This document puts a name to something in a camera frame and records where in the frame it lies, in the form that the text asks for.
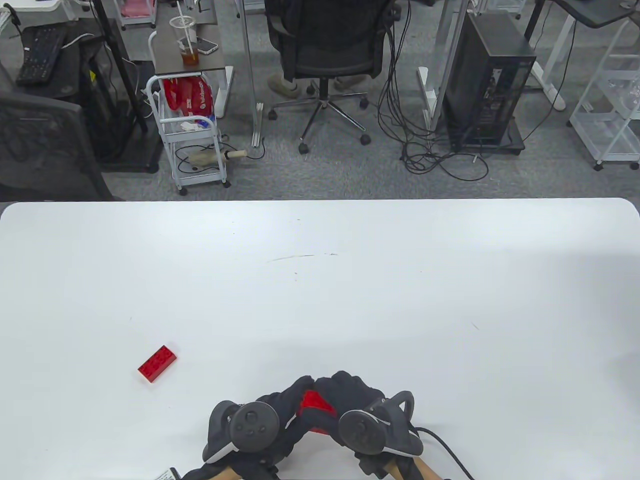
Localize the person's left hand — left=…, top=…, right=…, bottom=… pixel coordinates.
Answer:
left=235, top=376, right=316, bottom=466

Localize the person's right hand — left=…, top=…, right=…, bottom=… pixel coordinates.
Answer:
left=307, top=371, right=386, bottom=433

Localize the stack of red toy bricks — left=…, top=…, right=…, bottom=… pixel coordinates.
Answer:
left=296, top=389, right=338, bottom=436

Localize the single red toy brick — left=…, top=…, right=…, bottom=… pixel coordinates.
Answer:
left=138, top=345, right=177, bottom=384

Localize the grey VR controller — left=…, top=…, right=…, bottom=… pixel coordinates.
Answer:
left=202, top=400, right=280, bottom=463
left=338, top=391, right=423, bottom=457

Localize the white rolling cart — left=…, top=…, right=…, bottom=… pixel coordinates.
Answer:
left=146, top=75, right=232, bottom=197

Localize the beige handheld tool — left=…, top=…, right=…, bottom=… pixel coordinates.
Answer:
left=186, top=148, right=249, bottom=168

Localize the black tower floor stand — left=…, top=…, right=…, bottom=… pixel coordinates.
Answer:
left=450, top=116, right=527, bottom=157

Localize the red plastic bag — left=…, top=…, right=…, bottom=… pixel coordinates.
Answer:
left=163, top=77, right=216, bottom=121

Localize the black computer tower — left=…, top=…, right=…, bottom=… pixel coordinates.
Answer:
left=442, top=11, right=537, bottom=150

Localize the black mesh office chair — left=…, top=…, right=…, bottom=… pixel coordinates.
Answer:
left=264, top=0, right=401, bottom=155

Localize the white desk leg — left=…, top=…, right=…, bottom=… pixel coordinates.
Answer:
left=530, top=0, right=568, bottom=112
left=235, top=0, right=266, bottom=149

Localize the grey mesh chair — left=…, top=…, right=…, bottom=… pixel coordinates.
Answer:
left=0, top=62, right=118, bottom=202

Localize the plastic cup with straw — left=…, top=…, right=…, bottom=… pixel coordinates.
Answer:
left=169, top=0, right=201, bottom=67

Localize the dark wood side table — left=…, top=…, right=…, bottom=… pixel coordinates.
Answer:
left=150, top=0, right=236, bottom=120

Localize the black desk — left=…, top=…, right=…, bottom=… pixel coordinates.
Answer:
left=0, top=17, right=132, bottom=108

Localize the pink storage bin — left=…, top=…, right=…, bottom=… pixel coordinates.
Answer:
left=119, top=0, right=158, bottom=27

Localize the black keyboard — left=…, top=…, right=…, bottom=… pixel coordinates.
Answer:
left=15, top=25, right=69, bottom=86

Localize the black curved desktop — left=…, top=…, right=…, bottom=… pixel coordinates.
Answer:
left=550, top=0, right=640, bottom=29

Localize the white desk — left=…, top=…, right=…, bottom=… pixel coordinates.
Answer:
left=0, top=0, right=68, bottom=23

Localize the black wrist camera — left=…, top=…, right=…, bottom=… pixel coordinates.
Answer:
left=355, top=452, right=391, bottom=476
left=235, top=462, right=278, bottom=480

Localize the thick black wrist cable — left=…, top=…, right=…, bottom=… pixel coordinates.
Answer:
left=415, top=427, right=476, bottom=480

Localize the tangle of black cables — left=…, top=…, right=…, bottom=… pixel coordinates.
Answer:
left=376, top=0, right=491, bottom=182

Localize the white desk frame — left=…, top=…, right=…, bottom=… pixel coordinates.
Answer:
left=416, top=0, right=473, bottom=147

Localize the white wire cart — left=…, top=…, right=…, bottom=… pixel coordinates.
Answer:
left=567, top=20, right=640, bottom=172

